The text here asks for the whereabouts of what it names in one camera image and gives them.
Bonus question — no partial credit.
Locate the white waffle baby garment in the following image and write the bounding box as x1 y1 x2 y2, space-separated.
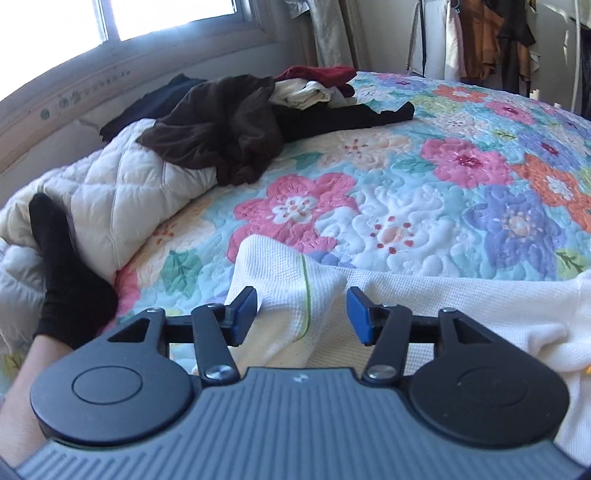
223 233 591 467

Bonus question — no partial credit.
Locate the black clothes rack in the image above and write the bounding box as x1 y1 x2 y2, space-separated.
407 0 427 77

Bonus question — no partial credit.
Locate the black sock foot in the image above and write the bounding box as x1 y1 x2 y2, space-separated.
29 193 118 349

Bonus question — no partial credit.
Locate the cream quilted blanket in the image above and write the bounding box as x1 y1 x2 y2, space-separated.
1 119 216 354

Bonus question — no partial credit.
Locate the floral quilted bedspread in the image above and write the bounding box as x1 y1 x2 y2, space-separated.
0 71 591 393

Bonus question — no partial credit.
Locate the dark brown garment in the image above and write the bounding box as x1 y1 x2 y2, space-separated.
136 74 283 186

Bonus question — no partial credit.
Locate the black garment on bed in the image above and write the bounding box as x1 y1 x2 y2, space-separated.
99 74 415 143

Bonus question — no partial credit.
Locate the cream folded garment on bed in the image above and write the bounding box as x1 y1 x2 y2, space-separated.
270 78 332 110

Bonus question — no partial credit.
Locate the dark red garment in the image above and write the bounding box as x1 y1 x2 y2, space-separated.
274 65 356 98

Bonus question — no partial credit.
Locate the brown jacket hanging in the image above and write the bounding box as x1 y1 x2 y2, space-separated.
460 0 504 84

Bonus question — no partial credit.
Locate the window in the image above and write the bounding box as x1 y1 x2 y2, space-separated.
1 0 245 99

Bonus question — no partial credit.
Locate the black garment on rack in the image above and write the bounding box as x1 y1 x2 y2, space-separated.
486 0 536 94

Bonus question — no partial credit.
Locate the beige curtain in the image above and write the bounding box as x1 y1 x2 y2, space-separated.
286 0 370 71

